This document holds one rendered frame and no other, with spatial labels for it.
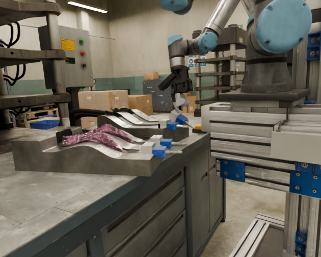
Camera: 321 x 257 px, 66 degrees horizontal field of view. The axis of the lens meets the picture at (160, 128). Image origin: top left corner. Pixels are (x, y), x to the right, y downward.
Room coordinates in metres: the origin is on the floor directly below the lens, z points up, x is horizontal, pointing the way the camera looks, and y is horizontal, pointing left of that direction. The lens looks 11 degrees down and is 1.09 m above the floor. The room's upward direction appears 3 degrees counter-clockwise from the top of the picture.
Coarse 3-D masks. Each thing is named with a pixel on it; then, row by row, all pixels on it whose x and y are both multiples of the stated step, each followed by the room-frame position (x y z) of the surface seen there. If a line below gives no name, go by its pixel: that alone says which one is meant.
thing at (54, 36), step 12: (48, 0) 1.48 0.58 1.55; (48, 24) 1.48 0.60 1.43; (48, 36) 1.49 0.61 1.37; (60, 48) 1.50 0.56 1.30; (60, 60) 1.49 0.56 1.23; (0, 72) 1.85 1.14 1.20; (60, 72) 1.48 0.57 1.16; (0, 84) 1.84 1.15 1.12; (60, 84) 1.48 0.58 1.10; (60, 108) 1.48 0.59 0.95; (60, 120) 1.48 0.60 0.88
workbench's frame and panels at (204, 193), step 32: (192, 160) 1.21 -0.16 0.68; (128, 192) 0.69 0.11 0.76; (160, 192) 0.96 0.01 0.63; (192, 192) 1.23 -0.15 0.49; (224, 192) 1.70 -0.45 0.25; (64, 224) 0.50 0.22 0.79; (96, 224) 0.63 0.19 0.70; (128, 224) 0.77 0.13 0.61; (160, 224) 0.95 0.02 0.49; (192, 224) 1.22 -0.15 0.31; (32, 256) 0.47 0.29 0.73; (64, 256) 0.54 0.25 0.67; (96, 256) 0.62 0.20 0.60; (128, 256) 0.76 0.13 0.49; (160, 256) 0.93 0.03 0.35; (192, 256) 1.18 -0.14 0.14
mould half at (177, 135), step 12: (108, 120) 1.17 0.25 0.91; (120, 120) 1.18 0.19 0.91; (132, 120) 1.23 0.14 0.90; (156, 120) 1.27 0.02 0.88; (84, 132) 1.26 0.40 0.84; (132, 132) 1.09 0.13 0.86; (144, 132) 1.06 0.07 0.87; (156, 132) 1.03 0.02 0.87; (168, 132) 1.05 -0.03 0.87; (180, 132) 1.15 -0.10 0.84
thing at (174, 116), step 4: (172, 112) 1.15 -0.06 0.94; (176, 112) 1.15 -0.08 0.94; (180, 112) 1.16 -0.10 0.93; (172, 116) 1.15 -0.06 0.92; (176, 116) 1.14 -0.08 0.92; (180, 116) 1.16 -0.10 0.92; (184, 116) 1.17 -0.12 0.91; (172, 120) 1.16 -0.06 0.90; (176, 120) 1.15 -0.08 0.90; (180, 120) 1.14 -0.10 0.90; (184, 120) 1.14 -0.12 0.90; (180, 124) 1.15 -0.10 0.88; (188, 124) 1.14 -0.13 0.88
